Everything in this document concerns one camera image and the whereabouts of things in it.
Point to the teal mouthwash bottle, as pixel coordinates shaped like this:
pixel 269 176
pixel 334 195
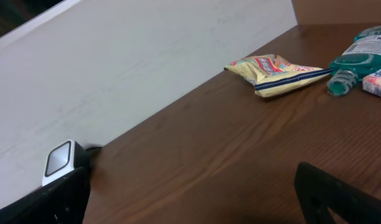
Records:
pixel 362 58

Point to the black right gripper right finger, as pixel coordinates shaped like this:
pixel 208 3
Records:
pixel 319 192

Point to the orange wiper sheet bag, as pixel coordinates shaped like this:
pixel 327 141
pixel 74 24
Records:
pixel 272 75

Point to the white black barcode scanner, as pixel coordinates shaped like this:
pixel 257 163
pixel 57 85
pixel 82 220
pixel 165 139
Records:
pixel 63 159

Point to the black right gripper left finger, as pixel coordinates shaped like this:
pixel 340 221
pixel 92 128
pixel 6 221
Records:
pixel 62 201

